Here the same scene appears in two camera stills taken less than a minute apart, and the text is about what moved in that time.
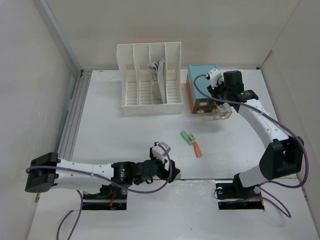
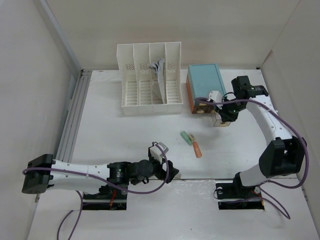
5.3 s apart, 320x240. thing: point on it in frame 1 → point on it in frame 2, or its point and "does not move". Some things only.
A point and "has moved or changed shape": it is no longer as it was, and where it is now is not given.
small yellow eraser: [191, 137] does not move
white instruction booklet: [160, 68] does not move
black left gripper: [163, 173] does not move
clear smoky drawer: [223, 111] has moved or changed shape
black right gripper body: [220, 91] → [231, 110]
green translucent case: [187, 139] does not move
